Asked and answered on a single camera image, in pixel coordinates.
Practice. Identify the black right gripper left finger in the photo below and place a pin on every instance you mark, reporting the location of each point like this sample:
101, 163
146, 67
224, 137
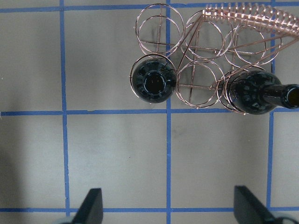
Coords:
91, 210

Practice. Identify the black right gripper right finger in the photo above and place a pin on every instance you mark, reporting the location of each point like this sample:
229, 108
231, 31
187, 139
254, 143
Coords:
248, 209

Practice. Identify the dark wine bottle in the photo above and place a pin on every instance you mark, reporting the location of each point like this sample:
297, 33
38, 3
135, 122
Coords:
258, 92
154, 80

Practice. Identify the copper wire bottle basket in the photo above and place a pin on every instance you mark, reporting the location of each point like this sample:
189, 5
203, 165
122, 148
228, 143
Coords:
213, 46

